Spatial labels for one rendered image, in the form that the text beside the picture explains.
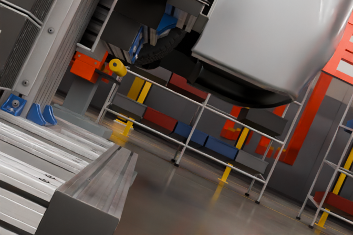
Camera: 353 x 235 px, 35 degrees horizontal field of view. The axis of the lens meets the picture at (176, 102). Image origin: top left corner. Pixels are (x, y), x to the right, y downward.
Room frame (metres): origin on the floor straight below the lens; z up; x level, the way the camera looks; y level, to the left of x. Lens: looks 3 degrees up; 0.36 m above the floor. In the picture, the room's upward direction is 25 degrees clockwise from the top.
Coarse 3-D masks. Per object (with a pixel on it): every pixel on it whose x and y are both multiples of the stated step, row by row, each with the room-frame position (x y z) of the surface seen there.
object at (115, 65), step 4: (112, 60) 2.50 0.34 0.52; (116, 60) 2.50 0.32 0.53; (112, 64) 2.50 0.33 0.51; (116, 64) 2.48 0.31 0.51; (120, 64) 2.50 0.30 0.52; (112, 68) 2.50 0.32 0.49; (116, 68) 2.50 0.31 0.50; (120, 68) 2.50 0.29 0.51; (124, 68) 2.64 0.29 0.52; (116, 72) 2.55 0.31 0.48; (120, 72) 2.59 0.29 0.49; (124, 72) 2.68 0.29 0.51; (120, 76) 2.72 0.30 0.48
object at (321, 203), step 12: (348, 108) 6.97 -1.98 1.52; (336, 132) 6.98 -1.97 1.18; (348, 132) 6.92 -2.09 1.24; (348, 144) 6.37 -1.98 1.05; (336, 168) 6.38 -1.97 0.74; (324, 192) 6.65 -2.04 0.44; (324, 204) 6.62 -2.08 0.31; (336, 204) 6.42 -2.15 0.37; (348, 204) 6.43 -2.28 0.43; (336, 216) 6.38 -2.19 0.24; (348, 216) 6.70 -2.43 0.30; (312, 228) 6.36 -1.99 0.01
